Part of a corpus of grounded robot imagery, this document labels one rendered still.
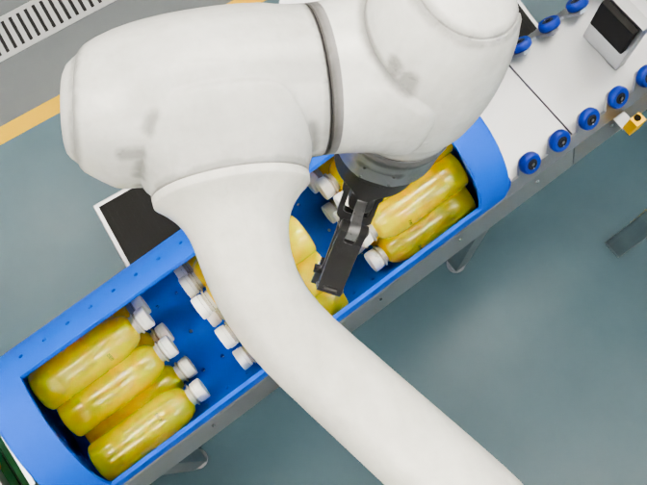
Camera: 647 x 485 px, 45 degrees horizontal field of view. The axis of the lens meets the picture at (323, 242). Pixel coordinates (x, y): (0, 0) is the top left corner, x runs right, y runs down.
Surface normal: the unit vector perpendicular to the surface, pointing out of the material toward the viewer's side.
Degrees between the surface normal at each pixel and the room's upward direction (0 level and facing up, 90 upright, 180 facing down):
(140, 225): 0
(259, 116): 24
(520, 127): 0
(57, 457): 31
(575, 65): 0
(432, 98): 81
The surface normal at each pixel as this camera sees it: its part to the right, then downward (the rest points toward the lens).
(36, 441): 0.12, -0.04
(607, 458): -0.04, -0.25
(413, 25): -0.51, 0.34
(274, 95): 0.36, 0.00
